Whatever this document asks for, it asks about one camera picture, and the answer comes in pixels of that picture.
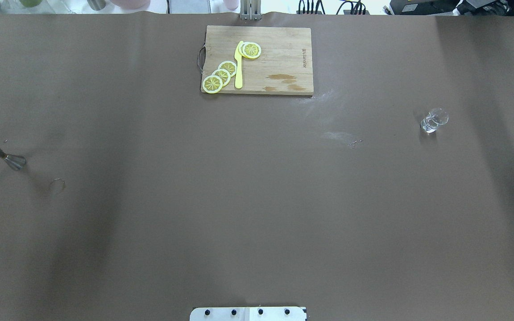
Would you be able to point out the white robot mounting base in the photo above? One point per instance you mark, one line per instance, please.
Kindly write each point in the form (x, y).
(259, 313)

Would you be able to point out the lone front lemon slice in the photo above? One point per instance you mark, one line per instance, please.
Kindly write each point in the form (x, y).
(250, 50)

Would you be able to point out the clear glass cup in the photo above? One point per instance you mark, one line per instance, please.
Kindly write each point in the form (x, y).
(436, 118)

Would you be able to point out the middle lemon slice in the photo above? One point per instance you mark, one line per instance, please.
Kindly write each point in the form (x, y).
(224, 76)

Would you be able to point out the yellow plastic knife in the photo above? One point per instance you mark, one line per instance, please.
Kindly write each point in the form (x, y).
(239, 70)

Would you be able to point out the aluminium frame post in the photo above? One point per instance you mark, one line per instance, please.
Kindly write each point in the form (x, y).
(250, 10)

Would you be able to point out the lemon slice at board end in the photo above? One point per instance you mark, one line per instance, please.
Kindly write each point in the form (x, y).
(212, 84)

